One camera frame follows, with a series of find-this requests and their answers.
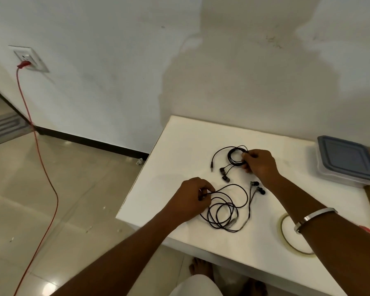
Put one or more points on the black skirting board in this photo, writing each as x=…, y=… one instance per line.
x=80, y=140

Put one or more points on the small clear plastic scrap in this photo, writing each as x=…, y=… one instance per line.
x=139, y=161

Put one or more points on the person's right hand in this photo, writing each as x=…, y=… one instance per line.
x=262, y=166

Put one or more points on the person's right foot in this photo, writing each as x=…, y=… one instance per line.
x=256, y=289

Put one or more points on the person's foot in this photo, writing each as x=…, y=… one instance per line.
x=201, y=268
x=256, y=289

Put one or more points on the container with grey lid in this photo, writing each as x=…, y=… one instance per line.
x=345, y=157

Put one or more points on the person's left forearm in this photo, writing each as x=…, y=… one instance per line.
x=120, y=262

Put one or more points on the person's right forearm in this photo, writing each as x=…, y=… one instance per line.
x=336, y=243

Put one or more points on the white wall socket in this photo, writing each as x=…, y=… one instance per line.
x=34, y=56

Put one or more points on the person's left hand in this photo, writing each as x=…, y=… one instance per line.
x=188, y=200

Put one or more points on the clear tape roll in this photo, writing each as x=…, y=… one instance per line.
x=281, y=231

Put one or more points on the person's left foot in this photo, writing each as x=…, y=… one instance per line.
x=201, y=268

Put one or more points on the person's white trousers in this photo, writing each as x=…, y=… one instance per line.
x=194, y=288

